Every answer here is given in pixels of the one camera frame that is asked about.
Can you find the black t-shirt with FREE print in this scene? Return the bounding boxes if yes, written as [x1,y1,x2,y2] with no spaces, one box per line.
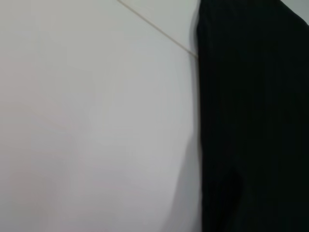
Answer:
[196,0,309,232]

